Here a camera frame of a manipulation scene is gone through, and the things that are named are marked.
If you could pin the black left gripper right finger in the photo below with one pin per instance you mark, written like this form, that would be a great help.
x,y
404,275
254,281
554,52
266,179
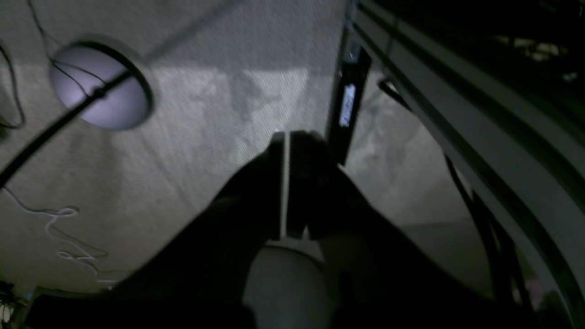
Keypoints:
x,y
385,281

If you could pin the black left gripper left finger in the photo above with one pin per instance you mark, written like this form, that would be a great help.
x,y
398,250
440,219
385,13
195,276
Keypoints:
x,y
198,279

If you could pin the black lamp pole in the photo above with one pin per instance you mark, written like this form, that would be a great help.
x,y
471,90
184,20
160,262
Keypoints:
x,y
36,144

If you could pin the round lamp base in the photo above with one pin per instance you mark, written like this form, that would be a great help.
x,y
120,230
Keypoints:
x,y
124,97

